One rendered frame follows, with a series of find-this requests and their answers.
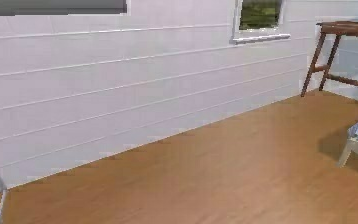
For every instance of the white framed window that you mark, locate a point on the white framed window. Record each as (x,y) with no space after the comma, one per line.
(260,15)

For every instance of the grey framed window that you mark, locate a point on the grey framed window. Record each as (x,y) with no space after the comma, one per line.
(53,6)

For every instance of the dark brown wooden table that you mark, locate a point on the dark brown wooden table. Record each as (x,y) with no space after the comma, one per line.
(342,28)

